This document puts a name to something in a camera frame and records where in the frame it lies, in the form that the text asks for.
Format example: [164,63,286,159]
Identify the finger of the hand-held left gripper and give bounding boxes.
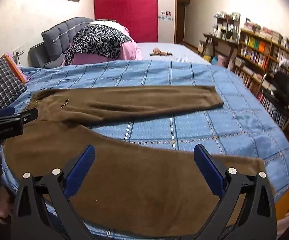
[0,107,16,120]
[15,108,39,127]

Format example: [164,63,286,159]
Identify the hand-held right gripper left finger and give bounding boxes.
[11,144,96,240]

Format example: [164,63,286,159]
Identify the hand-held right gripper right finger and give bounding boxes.
[193,144,277,240]

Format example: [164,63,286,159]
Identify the brown fleece pants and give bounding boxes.
[2,85,276,239]

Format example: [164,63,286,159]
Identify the person's left hand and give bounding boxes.
[0,192,13,225]

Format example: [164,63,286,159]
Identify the dark plaid pillow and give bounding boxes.
[0,56,29,113]

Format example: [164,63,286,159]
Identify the orange pink cushion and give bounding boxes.
[3,52,29,84]

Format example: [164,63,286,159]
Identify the blue patterned blanket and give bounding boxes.
[0,60,289,240]

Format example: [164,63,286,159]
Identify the leopard print cloth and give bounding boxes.
[65,25,132,65]

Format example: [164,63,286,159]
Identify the black office chair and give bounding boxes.
[258,70,289,130]

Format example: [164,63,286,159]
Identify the light blue bed sheet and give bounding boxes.
[135,42,211,64]

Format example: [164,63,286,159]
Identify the white cloth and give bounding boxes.
[88,20,125,28]

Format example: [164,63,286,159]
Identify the wooden bookshelf with books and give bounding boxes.
[234,21,289,130]

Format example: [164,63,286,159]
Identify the small brown object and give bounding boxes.
[149,47,173,56]

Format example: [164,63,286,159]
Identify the wooden side table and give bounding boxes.
[203,33,238,65]

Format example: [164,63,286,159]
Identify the small shelf with ornaments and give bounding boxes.
[213,11,241,42]

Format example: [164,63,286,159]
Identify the red padded panel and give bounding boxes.
[93,0,158,43]

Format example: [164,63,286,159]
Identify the dark wooden doorway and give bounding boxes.
[176,0,191,44]

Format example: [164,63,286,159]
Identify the white wall socket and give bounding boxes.
[13,45,25,57]

